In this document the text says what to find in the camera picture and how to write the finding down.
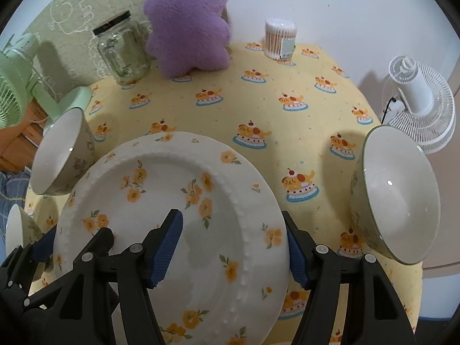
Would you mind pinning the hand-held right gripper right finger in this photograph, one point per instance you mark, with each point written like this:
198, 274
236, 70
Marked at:
296, 255

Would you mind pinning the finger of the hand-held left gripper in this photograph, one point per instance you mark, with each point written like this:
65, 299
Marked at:
104, 240
43, 249

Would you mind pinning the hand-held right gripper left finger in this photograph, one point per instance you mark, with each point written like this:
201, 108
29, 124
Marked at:
167, 248

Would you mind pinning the white floral ceramic plate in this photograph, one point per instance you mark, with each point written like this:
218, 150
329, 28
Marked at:
215, 194

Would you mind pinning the grey glass plate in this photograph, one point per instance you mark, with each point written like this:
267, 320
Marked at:
57, 151

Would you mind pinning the floral ceramic bowl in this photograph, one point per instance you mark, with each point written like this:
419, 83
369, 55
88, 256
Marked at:
16, 226
399, 201

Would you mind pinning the grey plaid pillow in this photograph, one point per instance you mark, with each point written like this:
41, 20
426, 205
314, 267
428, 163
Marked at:
9, 194

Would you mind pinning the wooden bed headboard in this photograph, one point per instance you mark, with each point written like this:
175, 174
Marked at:
14, 143

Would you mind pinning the yellow printed tablecloth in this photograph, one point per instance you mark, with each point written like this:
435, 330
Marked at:
222, 115

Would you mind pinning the green desk fan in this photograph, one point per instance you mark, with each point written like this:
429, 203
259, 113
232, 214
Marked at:
10, 79

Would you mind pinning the glass jar with black lid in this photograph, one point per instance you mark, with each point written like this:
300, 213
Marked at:
125, 54

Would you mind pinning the white desk fan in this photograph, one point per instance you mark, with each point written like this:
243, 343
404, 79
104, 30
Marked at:
413, 82

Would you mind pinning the cotton swab container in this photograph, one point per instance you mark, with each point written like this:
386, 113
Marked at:
278, 39

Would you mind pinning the purple plush toy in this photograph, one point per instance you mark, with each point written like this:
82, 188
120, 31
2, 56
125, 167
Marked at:
187, 25

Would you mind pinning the sheep-print wall cloth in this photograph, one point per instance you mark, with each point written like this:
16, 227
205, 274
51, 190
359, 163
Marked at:
72, 7

